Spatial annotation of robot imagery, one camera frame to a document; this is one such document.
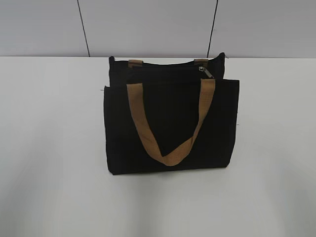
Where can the black tote bag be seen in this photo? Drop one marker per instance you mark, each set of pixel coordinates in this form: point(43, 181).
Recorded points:
point(169, 117)

